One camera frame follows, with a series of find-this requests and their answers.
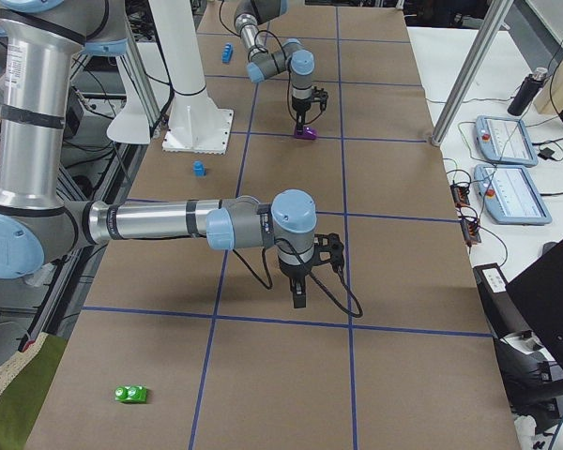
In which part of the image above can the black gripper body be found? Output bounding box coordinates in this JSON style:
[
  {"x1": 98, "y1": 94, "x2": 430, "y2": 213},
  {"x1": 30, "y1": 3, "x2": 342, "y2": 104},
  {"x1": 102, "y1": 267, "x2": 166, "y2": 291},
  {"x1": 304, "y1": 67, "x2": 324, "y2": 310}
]
[
  {"x1": 291, "y1": 86, "x2": 328, "y2": 115},
  {"x1": 278, "y1": 232, "x2": 345, "y2": 282}
]

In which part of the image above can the purple trapezoid block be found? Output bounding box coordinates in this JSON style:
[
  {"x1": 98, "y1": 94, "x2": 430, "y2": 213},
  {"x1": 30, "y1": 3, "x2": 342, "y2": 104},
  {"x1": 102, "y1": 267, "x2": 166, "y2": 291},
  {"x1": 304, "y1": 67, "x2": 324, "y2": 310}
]
[{"x1": 293, "y1": 126, "x2": 318, "y2": 141}]

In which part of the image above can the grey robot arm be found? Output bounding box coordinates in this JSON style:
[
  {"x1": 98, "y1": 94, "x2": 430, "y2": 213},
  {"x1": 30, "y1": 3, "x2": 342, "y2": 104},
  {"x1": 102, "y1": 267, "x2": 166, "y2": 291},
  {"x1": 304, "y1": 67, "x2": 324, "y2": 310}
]
[
  {"x1": 0, "y1": 1, "x2": 344, "y2": 308},
  {"x1": 234, "y1": 1, "x2": 328, "y2": 141}
]

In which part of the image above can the long blue studded block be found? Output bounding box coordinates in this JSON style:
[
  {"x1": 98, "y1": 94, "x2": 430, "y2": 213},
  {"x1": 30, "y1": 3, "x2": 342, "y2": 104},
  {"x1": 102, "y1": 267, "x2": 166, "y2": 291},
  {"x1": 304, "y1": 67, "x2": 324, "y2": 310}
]
[{"x1": 221, "y1": 42, "x2": 234, "y2": 64}]

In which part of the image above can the small blue block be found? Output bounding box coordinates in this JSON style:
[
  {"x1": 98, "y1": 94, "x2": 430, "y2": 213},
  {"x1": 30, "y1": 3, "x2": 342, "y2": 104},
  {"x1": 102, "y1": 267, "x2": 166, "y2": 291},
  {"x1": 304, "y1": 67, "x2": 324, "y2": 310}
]
[{"x1": 192, "y1": 160, "x2": 206, "y2": 177}]

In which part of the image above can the orange circuit board strip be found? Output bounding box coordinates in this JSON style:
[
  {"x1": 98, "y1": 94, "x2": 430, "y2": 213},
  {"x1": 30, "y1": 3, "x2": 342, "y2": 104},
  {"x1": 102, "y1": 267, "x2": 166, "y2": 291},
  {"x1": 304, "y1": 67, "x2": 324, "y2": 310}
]
[{"x1": 449, "y1": 183, "x2": 481, "y2": 248}]

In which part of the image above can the lower teach pendant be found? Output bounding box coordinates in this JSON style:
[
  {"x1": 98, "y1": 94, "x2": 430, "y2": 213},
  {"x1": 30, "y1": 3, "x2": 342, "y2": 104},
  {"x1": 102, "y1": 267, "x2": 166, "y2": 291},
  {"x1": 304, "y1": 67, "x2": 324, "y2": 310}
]
[{"x1": 473, "y1": 164, "x2": 552, "y2": 226}]

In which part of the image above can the teach pendant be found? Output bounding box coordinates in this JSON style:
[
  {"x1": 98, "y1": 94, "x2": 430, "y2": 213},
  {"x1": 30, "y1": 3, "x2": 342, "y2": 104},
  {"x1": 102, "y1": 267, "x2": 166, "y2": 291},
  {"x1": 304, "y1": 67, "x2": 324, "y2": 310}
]
[
  {"x1": 473, "y1": 164, "x2": 552, "y2": 226},
  {"x1": 474, "y1": 115, "x2": 538, "y2": 167}
]

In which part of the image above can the green studded block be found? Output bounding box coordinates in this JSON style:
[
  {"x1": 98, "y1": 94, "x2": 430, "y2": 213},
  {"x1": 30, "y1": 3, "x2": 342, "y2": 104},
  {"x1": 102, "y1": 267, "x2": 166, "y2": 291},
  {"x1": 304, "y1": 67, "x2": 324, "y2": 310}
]
[{"x1": 114, "y1": 385, "x2": 148, "y2": 404}]

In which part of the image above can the upper teach pendant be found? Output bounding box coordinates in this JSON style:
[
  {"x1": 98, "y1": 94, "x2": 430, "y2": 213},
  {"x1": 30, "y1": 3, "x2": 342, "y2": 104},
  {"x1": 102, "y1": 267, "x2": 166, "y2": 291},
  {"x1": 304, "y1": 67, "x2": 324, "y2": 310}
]
[{"x1": 474, "y1": 115, "x2": 538, "y2": 167}]

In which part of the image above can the black laptop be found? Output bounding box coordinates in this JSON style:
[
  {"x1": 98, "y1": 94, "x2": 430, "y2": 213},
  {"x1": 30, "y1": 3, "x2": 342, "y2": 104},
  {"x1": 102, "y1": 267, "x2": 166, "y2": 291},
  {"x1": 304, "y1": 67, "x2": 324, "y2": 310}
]
[{"x1": 507, "y1": 239, "x2": 563, "y2": 368}]

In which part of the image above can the black water bottle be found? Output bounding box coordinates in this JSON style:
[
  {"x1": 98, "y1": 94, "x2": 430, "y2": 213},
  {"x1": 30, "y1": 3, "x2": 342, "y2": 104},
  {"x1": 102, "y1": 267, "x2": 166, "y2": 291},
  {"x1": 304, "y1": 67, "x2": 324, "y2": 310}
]
[{"x1": 507, "y1": 67, "x2": 548, "y2": 117}]

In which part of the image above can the green cloth with lace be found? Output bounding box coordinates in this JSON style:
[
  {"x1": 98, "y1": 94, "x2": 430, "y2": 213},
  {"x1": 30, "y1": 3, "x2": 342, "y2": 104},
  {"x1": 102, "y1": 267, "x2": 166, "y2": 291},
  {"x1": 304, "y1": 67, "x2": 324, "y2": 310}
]
[{"x1": 0, "y1": 333, "x2": 67, "y2": 449}]

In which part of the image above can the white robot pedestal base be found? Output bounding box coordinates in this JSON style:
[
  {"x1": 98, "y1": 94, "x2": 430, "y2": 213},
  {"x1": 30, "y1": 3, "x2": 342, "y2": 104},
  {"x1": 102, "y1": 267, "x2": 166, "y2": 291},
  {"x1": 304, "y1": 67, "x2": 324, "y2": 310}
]
[{"x1": 149, "y1": 0, "x2": 234, "y2": 154}]

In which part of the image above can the grey aluminium frame post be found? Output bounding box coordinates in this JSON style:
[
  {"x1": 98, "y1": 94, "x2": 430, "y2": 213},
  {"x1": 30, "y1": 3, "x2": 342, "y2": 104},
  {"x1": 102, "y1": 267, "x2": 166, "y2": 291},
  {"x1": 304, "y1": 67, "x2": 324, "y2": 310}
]
[{"x1": 430, "y1": 0, "x2": 514, "y2": 147}]

